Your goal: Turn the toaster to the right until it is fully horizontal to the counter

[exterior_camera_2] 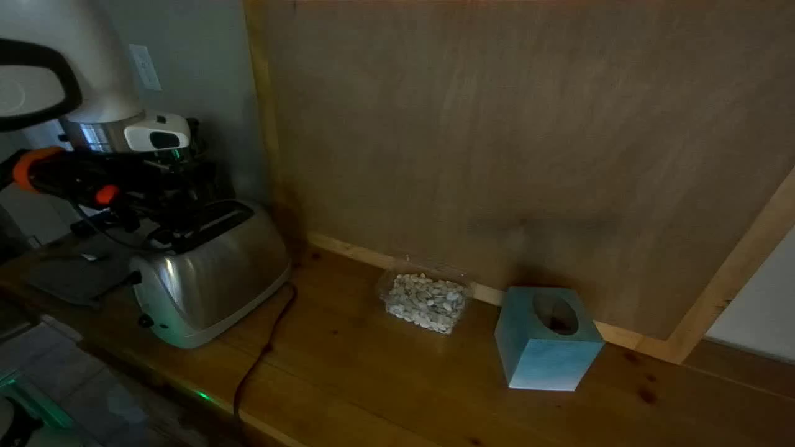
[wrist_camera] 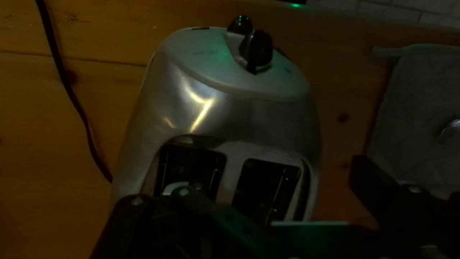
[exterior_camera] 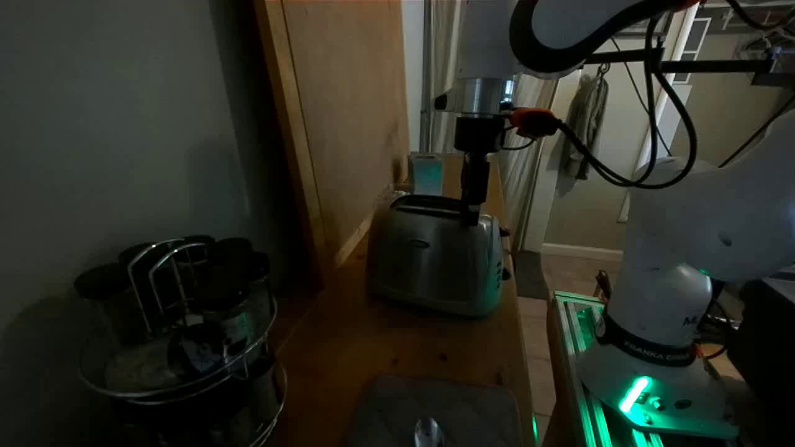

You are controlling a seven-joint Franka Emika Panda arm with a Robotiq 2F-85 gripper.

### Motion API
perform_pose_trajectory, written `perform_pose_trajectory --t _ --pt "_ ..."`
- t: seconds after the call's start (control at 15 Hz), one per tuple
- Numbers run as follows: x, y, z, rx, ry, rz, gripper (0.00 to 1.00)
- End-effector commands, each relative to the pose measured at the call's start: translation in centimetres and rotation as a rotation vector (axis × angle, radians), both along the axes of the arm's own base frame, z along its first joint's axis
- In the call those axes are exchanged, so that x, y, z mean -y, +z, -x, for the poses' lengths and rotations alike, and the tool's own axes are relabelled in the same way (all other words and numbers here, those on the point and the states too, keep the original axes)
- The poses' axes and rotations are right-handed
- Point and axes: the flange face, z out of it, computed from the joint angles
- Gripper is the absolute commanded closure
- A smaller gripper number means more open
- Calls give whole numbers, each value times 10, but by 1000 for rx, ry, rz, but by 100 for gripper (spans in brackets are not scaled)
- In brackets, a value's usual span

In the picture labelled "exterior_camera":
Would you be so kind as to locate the silver two-slot toaster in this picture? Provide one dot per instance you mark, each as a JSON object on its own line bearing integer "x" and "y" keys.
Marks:
{"x": 435, "y": 257}

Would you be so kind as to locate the grey hanging bag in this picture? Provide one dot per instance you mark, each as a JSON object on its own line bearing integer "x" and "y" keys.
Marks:
{"x": 588, "y": 121}

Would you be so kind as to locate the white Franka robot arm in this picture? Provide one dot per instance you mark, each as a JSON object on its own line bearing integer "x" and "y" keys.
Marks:
{"x": 661, "y": 250}

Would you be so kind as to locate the black metal bar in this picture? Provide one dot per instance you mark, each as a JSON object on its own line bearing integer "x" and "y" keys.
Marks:
{"x": 705, "y": 64}

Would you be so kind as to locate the grey flat kitchen scale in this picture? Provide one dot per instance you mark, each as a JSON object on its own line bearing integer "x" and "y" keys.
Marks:
{"x": 438, "y": 412}

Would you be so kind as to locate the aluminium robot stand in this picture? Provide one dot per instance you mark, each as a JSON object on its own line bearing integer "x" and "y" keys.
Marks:
{"x": 598, "y": 373}

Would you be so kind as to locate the blue tissue box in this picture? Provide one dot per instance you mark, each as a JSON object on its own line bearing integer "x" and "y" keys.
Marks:
{"x": 428, "y": 174}

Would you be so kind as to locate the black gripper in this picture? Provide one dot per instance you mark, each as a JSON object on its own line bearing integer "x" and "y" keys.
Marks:
{"x": 481, "y": 134}

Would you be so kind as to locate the large plywood board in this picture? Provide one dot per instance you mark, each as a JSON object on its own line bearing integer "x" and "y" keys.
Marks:
{"x": 339, "y": 126}

